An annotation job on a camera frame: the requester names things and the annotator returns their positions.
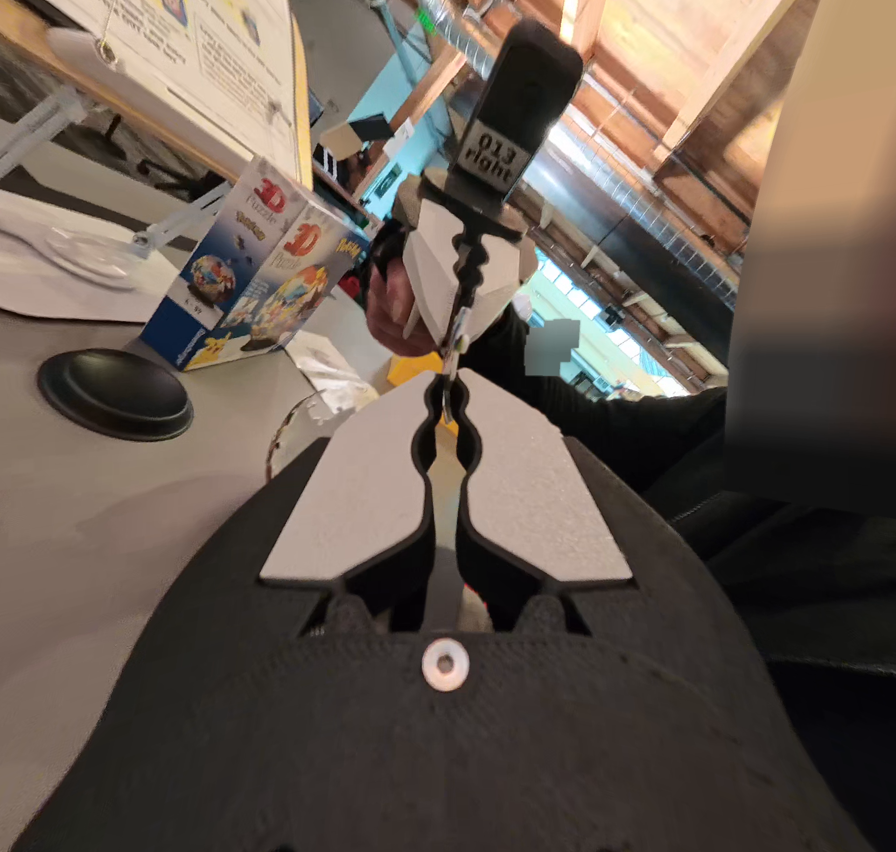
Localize person's right forearm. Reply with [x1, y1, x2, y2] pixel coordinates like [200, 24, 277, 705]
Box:
[458, 306, 730, 511]

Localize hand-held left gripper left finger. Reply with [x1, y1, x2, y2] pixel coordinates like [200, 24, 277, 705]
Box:
[259, 370, 441, 592]

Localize blue puzzle box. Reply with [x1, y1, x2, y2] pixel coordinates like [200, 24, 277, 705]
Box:
[140, 155, 372, 373]

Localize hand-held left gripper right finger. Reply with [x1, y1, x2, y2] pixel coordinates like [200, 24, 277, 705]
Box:
[450, 367, 635, 592]

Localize partly built puzzle ball shell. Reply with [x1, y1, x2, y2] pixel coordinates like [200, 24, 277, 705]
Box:
[265, 390, 337, 482]

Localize clear plastic bag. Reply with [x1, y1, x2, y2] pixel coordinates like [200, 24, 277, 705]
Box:
[286, 334, 382, 422]

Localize yellow box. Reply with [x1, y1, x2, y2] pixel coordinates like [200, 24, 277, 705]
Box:
[387, 355, 438, 387]

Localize instruction sign board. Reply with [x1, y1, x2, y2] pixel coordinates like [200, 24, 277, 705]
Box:
[0, 0, 314, 189]

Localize small puzzle piece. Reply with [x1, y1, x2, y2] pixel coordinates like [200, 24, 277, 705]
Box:
[440, 309, 471, 424]

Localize person's right hand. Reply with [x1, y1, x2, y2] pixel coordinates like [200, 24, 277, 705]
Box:
[364, 258, 441, 359]

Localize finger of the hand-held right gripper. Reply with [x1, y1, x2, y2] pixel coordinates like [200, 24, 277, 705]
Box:
[401, 204, 471, 347]
[454, 234, 539, 346]

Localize black round ball stand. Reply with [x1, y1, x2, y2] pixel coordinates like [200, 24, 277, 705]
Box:
[37, 348, 195, 443]

